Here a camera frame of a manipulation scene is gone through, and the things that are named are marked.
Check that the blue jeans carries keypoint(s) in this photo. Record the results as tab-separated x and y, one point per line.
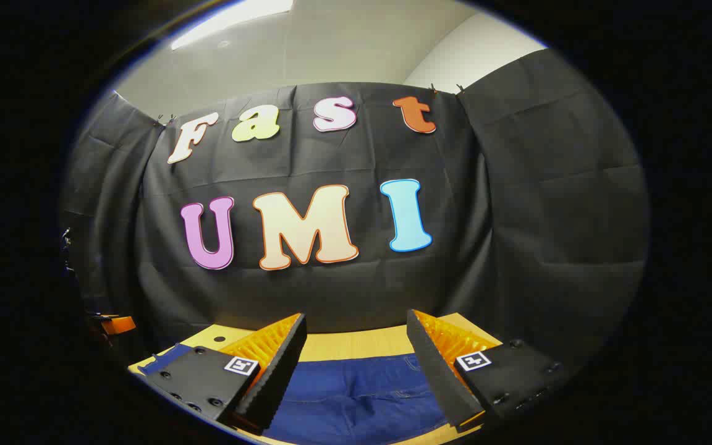
356	395

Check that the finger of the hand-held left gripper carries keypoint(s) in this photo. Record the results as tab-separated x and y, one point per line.
118	324

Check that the black backdrop cloth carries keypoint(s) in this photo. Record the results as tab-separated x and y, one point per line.
517	216

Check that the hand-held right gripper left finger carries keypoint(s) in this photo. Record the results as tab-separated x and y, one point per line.
275	377

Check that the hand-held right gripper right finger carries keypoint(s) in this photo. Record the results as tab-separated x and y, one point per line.
439	377

